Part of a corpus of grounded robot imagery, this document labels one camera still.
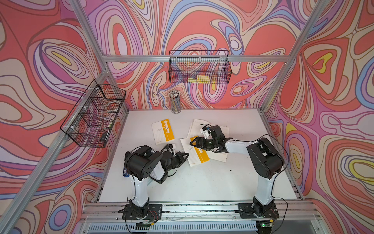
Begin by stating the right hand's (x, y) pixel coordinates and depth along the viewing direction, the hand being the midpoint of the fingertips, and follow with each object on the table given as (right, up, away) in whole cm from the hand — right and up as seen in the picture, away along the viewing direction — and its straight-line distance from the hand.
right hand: (195, 148), depth 93 cm
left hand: (-3, -5, -3) cm, 6 cm away
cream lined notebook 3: (0, +11, +11) cm, 15 cm away
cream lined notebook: (-23, +10, +11) cm, 28 cm away
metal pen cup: (-14, +36, +11) cm, 41 cm away
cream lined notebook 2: (0, -5, -1) cm, 5 cm away
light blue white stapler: (-26, -17, -12) cm, 34 cm away
